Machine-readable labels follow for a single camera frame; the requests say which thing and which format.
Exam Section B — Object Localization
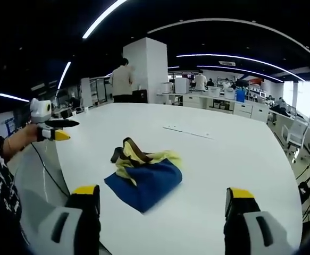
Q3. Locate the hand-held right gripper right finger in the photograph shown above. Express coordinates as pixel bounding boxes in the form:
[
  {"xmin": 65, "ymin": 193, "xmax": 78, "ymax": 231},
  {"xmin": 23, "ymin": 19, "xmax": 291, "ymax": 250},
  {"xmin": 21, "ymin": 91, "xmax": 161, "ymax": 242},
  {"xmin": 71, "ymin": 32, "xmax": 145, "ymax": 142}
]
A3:
[{"xmin": 223, "ymin": 187, "xmax": 289, "ymax": 255}]

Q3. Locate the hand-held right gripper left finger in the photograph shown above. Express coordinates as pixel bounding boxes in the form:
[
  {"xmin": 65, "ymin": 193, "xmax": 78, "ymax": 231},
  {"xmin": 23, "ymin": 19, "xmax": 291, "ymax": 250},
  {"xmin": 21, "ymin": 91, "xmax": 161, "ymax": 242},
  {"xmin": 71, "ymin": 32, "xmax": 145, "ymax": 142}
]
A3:
[{"xmin": 28, "ymin": 184, "xmax": 102, "ymax": 255}]

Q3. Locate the blue and yellow garment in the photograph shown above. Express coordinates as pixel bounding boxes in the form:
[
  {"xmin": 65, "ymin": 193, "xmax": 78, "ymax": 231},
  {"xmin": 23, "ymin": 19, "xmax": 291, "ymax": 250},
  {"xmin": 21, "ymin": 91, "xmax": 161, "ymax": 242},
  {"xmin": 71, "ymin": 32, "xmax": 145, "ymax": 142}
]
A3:
[{"xmin": 103, "ymin": 137, "xmax": 183, "ymax": 214}]

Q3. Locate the person's left hand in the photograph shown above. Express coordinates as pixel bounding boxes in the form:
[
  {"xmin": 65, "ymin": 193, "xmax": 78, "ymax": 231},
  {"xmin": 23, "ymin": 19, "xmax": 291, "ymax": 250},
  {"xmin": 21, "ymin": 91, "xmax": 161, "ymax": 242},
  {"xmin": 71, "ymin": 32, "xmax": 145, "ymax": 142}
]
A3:
[{"xmin": 15, "ymin": 123, "xmax": 40, "ymax": 150}]

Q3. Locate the ceiling strip light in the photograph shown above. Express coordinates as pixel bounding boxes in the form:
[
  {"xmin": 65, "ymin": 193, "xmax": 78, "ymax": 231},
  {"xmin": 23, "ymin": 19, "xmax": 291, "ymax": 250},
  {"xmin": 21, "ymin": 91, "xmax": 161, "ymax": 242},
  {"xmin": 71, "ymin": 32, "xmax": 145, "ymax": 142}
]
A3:
[
  {"xmin": 81, "ymin": 0, "xmax": 128, "ymax": 40},
  {"xmin": 0, "ymin": 89, "xmax": 30, "ymax": 103},
  {"xmin": 56, "ymin": 61, "xmax": 72, "ymax": 91},
  {"xmin": 196, "ymin": 64, "xmax": 283, "ymax": 83},
  {"xmin": 175, "ymin": 54, "xmax": 306, "ymax": 82}
]

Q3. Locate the black box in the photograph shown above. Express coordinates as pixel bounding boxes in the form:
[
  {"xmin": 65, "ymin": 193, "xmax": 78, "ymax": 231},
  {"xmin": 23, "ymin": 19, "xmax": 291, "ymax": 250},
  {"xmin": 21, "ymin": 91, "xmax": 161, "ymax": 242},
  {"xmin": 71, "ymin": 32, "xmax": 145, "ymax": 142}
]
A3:
[{"xmin": 132, "ymin": 89, "xmax": 148, "ymax": 104}]

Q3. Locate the white square pillar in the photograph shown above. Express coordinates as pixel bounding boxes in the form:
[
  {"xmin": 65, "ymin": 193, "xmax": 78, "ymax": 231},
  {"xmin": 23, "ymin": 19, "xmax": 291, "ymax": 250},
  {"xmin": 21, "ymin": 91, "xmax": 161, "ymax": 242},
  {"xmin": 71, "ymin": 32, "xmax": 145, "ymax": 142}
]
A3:
[{"xmin": 122, "ymin": 37, "xmax": 169, "ymax": 104}]

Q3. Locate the white mesh office chair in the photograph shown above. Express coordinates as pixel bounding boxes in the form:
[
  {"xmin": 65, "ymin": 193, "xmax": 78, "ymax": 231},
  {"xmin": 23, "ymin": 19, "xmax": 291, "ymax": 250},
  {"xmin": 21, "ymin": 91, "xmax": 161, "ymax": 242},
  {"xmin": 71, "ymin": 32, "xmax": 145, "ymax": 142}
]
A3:
[{"xmin": 280, "ymin": 116, "xmax": 310, "ymax": 163}]

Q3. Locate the white box appliance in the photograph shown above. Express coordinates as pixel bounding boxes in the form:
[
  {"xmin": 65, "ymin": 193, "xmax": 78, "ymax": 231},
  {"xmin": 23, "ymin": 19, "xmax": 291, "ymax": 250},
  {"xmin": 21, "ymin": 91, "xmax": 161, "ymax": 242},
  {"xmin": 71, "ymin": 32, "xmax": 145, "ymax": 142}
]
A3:
[{"xmin": 174, "ymin": 78, "xmax": 191, "ymax": 95}]

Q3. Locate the white drawer cabinet row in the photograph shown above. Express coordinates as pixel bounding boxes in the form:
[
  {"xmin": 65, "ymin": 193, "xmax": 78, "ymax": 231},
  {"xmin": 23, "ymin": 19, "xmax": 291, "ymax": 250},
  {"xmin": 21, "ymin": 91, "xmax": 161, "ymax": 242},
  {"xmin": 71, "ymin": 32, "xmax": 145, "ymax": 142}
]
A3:
[{"xmin": 181, "ymin": 93, "xmax": 270, "ymax": 123}]

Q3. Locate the blue storage box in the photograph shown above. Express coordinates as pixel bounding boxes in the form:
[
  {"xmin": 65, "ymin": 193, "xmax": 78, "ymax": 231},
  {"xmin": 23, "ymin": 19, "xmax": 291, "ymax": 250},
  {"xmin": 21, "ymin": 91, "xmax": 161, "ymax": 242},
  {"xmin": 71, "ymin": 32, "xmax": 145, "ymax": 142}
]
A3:
[{"xmin": 235, "ymin": 88, "xmax": 247, "ymax": 104}]

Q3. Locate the white storage bin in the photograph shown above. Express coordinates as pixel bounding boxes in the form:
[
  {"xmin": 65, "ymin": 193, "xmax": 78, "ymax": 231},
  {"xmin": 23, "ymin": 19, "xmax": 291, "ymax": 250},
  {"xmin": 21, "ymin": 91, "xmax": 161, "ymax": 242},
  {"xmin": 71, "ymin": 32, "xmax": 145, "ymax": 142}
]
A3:
[{"xmin": 206, "ymin": 86, "xmax": 221, "ymax": 98}]

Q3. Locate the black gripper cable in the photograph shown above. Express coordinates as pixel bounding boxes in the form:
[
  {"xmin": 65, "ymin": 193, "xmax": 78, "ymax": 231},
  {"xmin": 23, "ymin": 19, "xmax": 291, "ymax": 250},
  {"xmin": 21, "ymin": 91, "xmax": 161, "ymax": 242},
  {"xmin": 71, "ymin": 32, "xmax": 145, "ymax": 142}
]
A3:
[{"xmin": 30, "ymin": 141, "xmax": 71, "ymax": 197}]

